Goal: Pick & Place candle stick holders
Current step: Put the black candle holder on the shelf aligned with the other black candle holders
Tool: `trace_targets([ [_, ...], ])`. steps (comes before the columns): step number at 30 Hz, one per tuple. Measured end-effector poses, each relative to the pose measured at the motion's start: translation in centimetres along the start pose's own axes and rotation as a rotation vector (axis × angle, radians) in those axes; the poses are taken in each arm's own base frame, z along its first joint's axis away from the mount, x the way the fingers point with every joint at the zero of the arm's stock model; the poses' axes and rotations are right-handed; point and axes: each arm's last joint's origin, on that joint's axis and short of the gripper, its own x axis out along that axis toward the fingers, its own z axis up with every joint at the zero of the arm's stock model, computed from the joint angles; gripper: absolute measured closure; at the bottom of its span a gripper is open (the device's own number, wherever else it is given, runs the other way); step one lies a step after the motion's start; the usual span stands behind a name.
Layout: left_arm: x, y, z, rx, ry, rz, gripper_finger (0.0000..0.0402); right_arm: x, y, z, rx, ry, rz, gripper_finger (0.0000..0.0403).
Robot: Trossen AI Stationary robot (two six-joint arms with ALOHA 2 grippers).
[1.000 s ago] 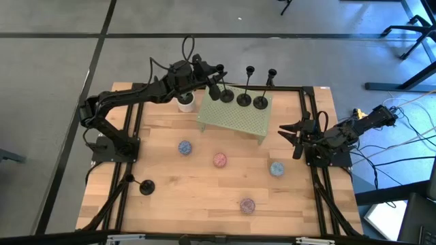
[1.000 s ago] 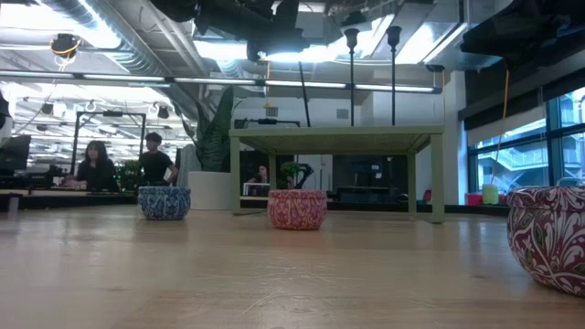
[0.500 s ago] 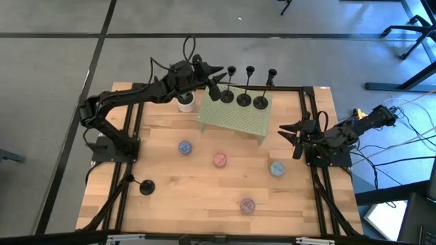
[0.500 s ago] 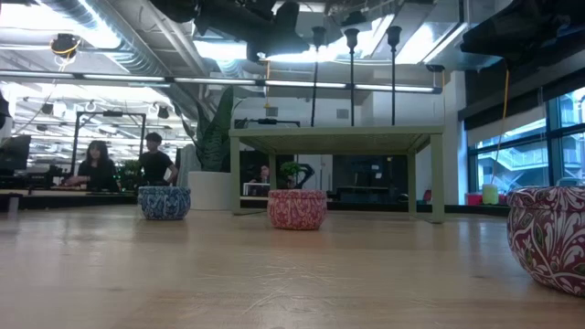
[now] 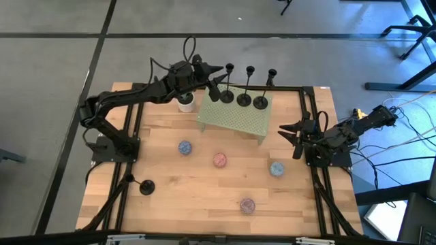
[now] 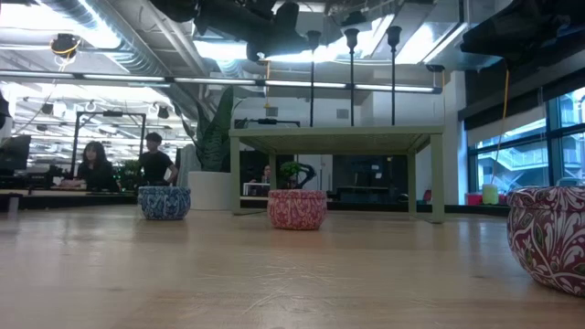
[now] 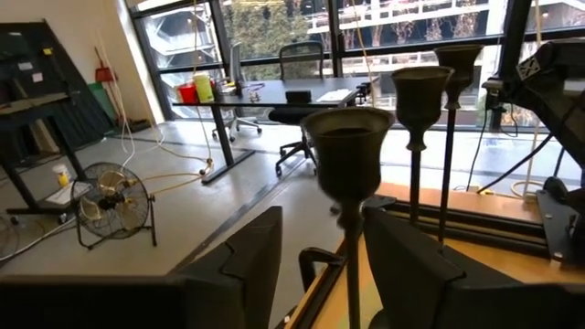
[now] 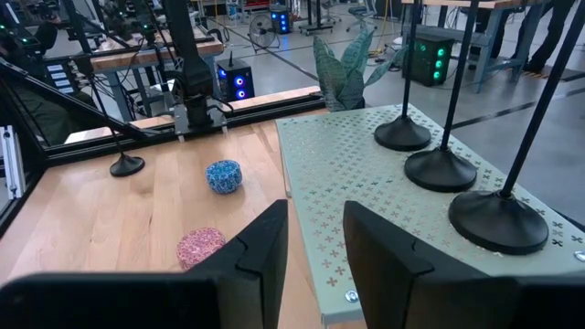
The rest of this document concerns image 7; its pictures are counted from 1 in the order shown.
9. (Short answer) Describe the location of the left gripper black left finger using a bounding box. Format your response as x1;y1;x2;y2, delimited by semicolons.
175;205;284;329

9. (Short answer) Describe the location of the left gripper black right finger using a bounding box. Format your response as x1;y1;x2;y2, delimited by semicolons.
362;206;466;329

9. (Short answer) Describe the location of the black curved armrest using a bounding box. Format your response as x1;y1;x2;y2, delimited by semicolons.
298;246;346;293

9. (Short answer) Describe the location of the black office chair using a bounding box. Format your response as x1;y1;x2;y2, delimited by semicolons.
268;40;326;178

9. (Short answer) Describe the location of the black floor fan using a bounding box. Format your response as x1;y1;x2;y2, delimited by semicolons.
70;162;159;251

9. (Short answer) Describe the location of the small black box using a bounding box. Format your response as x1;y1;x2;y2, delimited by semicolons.
285;90;313;104

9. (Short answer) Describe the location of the black office desk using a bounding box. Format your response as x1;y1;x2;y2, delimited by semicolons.
172;76;380;186

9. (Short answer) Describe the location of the yellow-green plastic container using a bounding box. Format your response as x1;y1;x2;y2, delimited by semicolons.
192;72;216;104

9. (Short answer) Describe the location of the red plastic container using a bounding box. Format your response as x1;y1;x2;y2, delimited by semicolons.
176;83;198;105

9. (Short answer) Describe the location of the white paper sheet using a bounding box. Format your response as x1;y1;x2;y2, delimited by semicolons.
315;88;354;103

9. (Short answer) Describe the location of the grey office chair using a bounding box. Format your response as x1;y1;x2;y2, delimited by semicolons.
211;41;264;143

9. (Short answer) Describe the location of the white bucket yellow label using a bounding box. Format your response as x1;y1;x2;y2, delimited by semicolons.
51;163;72;188

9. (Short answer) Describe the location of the green bin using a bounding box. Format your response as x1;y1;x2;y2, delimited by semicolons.
87;81;115;121

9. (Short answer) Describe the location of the red dustpan with broom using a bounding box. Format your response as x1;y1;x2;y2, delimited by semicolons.
93;45;118;84

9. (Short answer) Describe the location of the black leaning board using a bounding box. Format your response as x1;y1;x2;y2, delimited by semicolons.
0;20;115;138

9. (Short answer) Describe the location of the black side table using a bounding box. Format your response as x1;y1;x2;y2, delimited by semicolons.
0;90;90;216

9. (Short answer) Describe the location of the black table frame rail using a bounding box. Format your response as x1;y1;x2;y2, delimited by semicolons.
365;196;549;258

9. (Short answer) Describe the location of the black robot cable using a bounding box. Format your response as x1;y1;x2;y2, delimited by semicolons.
474;132;555;194

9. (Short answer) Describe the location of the yellow hanging cable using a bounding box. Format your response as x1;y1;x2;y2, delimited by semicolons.
350;0;377;107
136;0;216;193

